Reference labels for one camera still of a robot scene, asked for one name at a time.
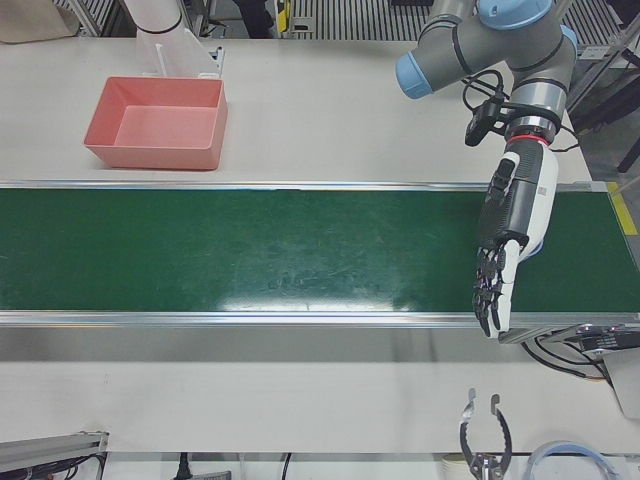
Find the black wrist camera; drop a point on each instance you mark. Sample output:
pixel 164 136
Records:
pixel 475 127

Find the green belt conveyor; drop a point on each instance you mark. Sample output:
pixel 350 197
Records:
pixel 250 250

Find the grey ribbed roller track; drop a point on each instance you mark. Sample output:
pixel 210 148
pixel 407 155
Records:
pixel 360 20

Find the yellow tape strip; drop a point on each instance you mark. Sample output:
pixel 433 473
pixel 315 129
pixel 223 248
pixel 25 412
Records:
pixel 622 207

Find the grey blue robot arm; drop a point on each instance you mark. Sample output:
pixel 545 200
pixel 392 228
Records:
pixel 480 45

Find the white tape roll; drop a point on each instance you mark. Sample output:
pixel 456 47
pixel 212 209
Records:
pixel 452 465

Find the white angled mounting bracket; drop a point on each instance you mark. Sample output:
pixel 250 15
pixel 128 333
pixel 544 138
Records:
pixel 185 55

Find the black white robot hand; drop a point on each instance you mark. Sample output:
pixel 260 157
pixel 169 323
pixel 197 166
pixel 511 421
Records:
pixel 527 200

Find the aluminium frame rack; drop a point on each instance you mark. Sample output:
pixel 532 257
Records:
pixel 600 55

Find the pink plastic box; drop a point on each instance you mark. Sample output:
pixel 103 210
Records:
pixel 165 127

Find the yellow black post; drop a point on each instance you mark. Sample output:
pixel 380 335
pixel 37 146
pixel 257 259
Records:
pixel 283 12

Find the white cylindrical robot column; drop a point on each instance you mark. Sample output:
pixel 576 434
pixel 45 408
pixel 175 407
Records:
pixel 152 15

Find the blue cup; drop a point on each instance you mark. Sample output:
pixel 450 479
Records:
pixel 536 248

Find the black metal tongs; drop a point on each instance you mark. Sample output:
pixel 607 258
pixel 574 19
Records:
pixel 502 435

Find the aluminium extrusion bar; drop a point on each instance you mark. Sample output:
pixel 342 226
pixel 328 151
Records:
pixel 50 447

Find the grey box housing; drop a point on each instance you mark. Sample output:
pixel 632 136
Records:
pixel 625 380

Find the black electronics board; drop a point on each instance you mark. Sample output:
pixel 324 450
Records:
pixel 605 337

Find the brown cardboard sheet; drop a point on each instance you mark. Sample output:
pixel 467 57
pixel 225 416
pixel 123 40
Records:
pixel 35 20

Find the small metal corner bracket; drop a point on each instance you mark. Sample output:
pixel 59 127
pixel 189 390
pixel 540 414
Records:
pixel 218 57

